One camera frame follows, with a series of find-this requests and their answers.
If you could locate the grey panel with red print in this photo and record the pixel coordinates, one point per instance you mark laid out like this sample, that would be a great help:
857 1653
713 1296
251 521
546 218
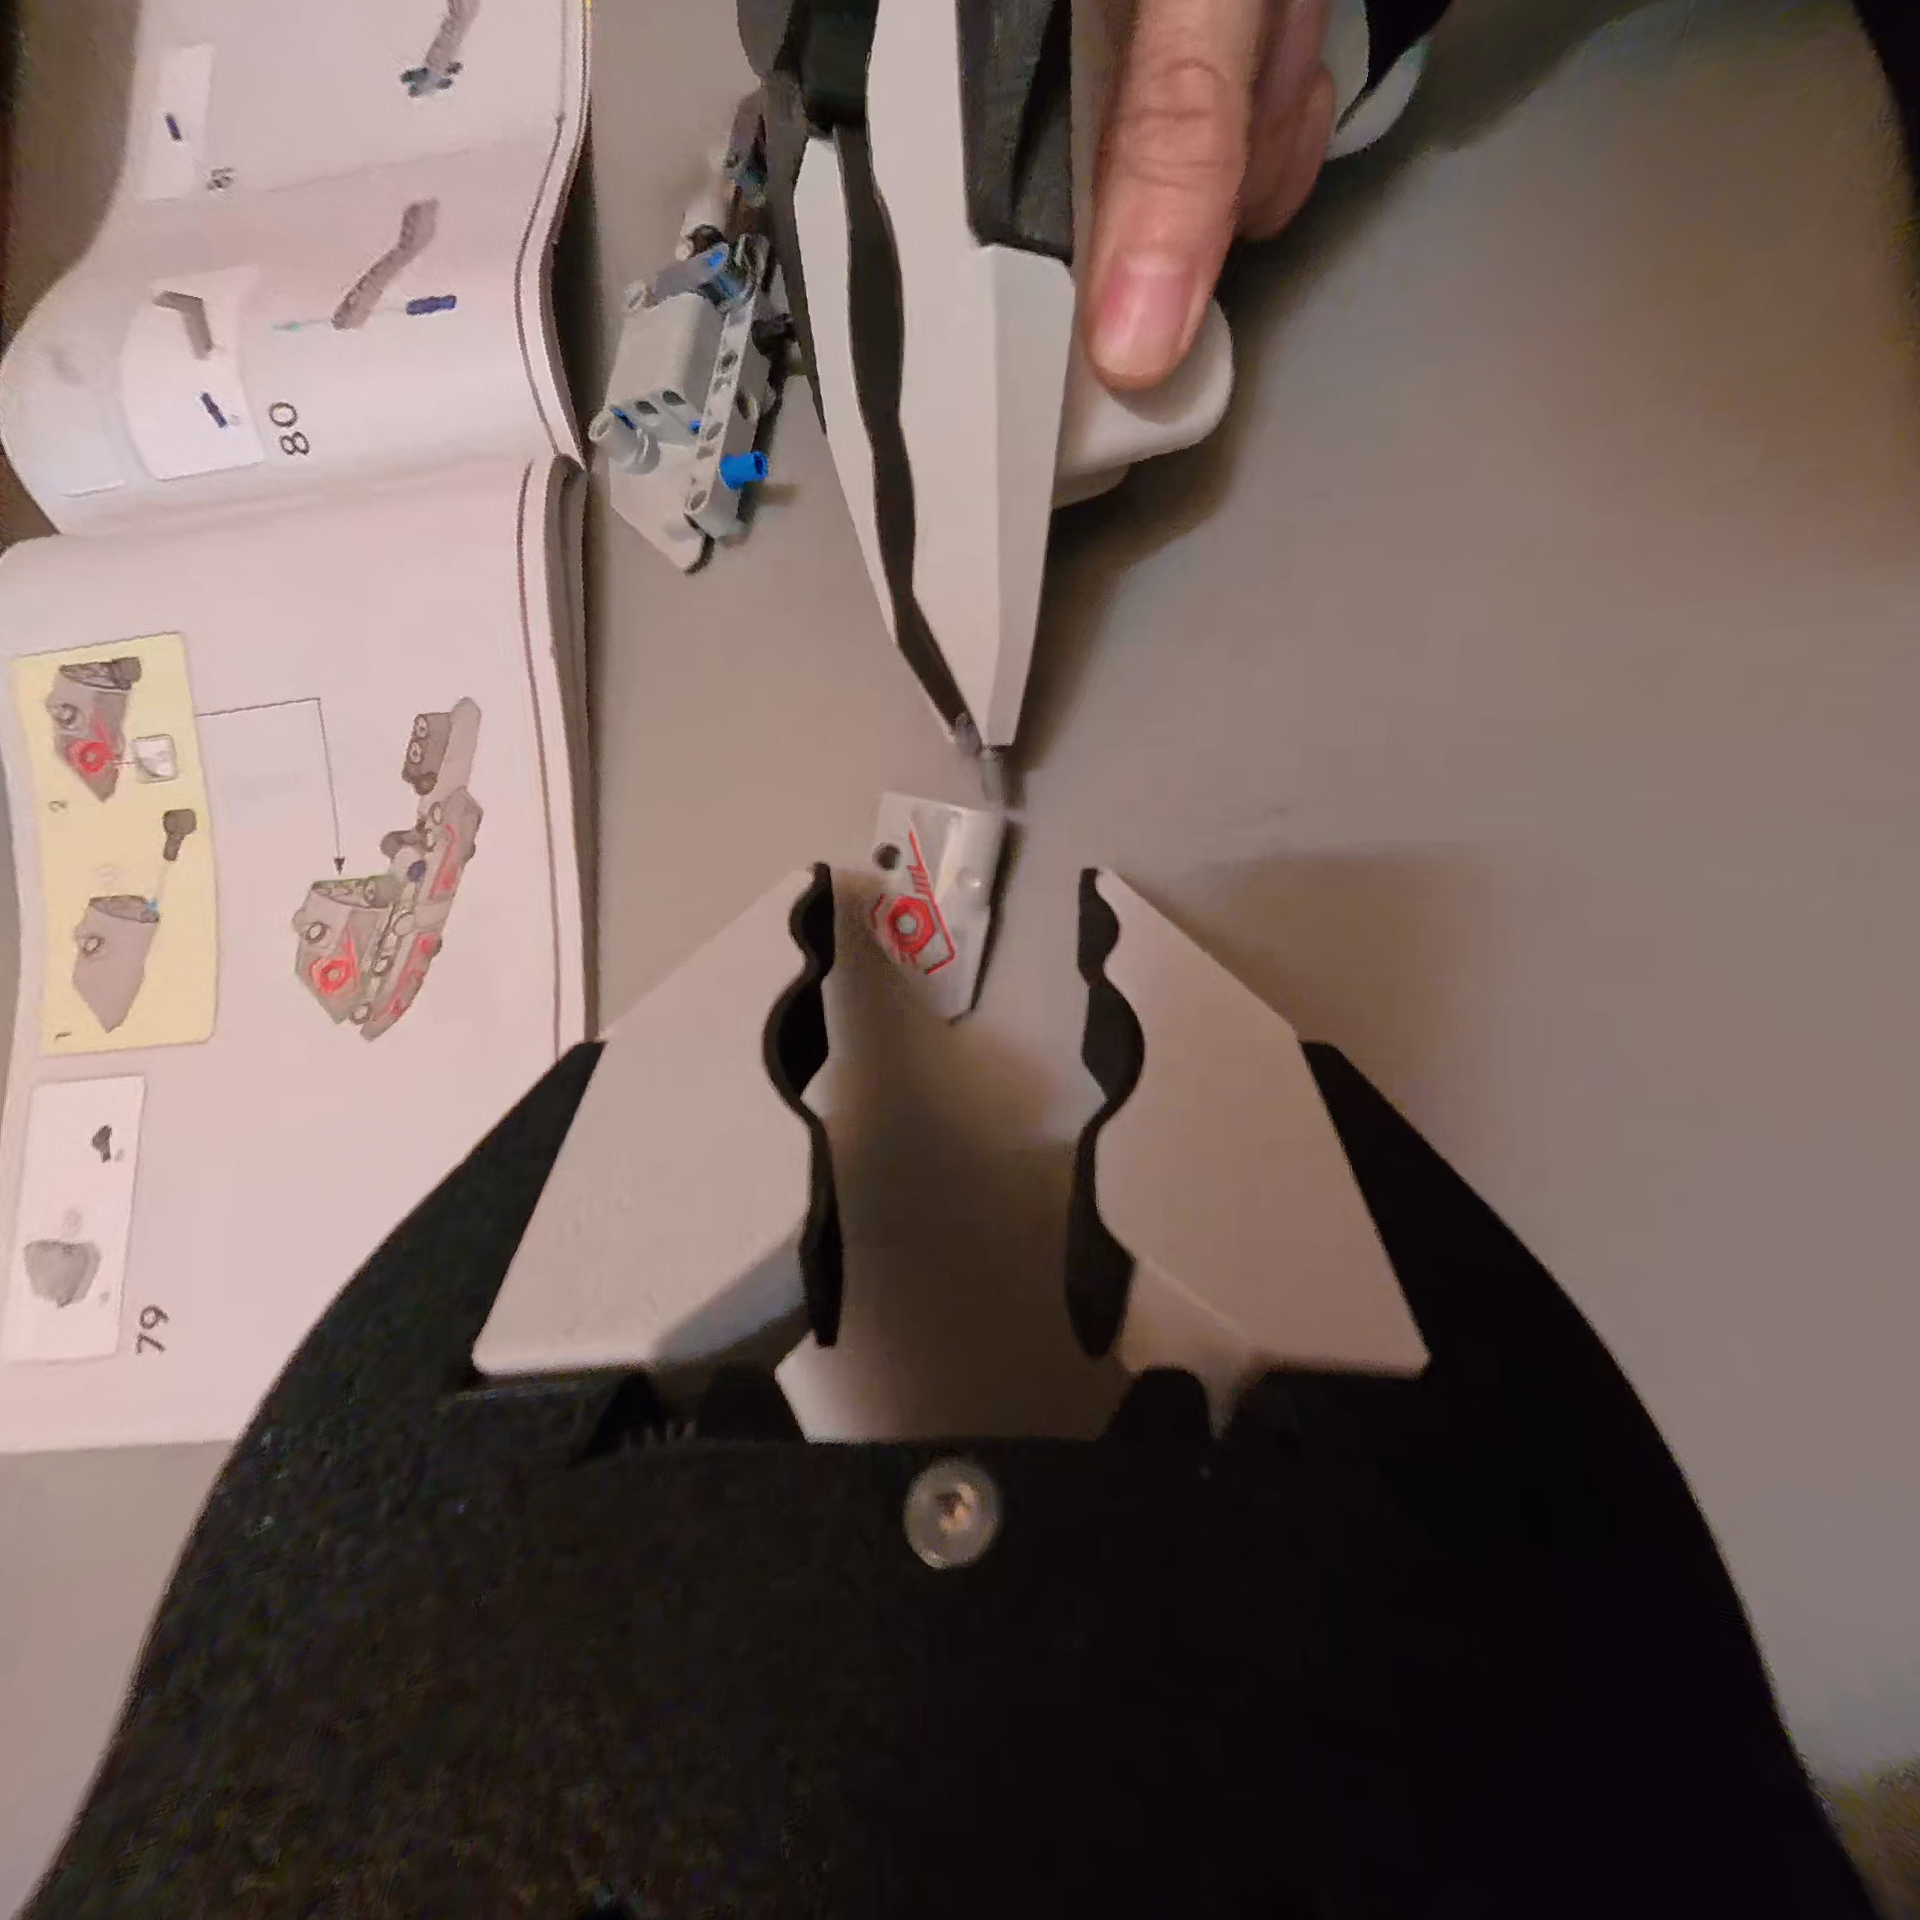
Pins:
932 908

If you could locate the person's right hand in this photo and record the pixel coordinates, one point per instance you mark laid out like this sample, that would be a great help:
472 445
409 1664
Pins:
1183 180

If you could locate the grey desk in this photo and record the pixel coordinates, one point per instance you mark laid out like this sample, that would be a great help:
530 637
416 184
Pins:
1503 678

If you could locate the grey toy brick assembly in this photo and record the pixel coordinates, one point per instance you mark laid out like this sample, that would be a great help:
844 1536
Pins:
675 360

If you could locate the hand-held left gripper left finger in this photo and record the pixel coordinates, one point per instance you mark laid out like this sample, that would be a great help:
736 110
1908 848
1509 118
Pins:
663 1172

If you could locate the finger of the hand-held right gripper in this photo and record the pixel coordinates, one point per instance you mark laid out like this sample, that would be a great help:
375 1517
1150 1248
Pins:
970 454
844 374

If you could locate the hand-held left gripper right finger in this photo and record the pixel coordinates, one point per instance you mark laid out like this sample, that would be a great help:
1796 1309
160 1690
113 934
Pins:
1242 1172

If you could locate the open instruction booklet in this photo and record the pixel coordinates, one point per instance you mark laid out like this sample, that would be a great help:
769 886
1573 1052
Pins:
375 599

